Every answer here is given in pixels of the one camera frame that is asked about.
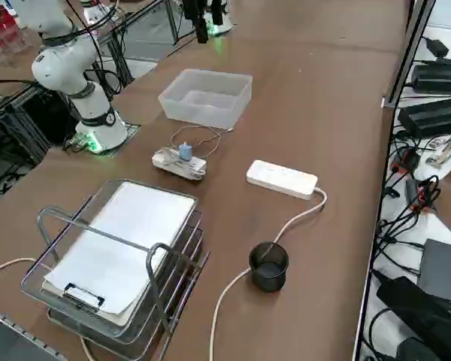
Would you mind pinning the grey flat box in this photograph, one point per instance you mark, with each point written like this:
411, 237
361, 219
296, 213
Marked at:
443, 267

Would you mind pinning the clear shelf with red packets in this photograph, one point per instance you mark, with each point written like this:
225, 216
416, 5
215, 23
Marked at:
3, 34

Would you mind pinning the aluminium frame post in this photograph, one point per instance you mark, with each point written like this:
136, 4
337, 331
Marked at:
407, 56

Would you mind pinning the clipboard with white paper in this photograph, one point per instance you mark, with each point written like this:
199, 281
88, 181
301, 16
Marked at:
128, 233

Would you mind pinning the clear plastic bin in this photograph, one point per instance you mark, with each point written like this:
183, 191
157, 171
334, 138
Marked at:
206, 97

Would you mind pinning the black mesh pen cup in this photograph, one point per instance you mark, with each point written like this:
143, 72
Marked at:
268, 269

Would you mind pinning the long black power adapter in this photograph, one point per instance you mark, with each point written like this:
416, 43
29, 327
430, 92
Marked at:
439, 77
432, 116

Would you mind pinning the black red connector block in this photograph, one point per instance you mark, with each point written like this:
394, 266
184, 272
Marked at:
407, 161

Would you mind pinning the aluminium rail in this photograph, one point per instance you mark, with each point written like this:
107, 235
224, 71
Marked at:
19, 327

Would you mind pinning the small black power adapter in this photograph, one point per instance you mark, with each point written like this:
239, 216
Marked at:
437, 47

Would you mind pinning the short white power strip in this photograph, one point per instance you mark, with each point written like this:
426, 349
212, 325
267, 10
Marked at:
165, 161

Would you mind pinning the translucent blue phone charger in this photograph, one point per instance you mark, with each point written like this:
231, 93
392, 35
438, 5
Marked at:
185, 151

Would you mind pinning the black metal frame rack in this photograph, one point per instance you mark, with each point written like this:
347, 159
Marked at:
41, 113

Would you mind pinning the large black power brick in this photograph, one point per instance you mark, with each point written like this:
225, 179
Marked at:
409, 297

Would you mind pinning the long white power strip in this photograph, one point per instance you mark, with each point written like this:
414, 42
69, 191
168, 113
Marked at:
282, 179

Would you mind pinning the metal mesh file tray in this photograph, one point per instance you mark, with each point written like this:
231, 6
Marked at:
97, 334

